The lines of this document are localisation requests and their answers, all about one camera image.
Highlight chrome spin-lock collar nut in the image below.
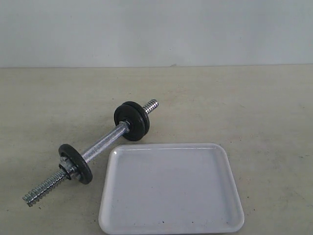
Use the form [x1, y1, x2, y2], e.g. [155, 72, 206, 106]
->
[59, 157, 80, 180]

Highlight chrome threaded dumbbell bar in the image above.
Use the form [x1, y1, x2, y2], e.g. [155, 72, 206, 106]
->
[22, 99, 159, 207]

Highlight white rectangular plastic tray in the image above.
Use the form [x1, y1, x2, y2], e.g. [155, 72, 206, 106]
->
[98, 143, 245, 235]

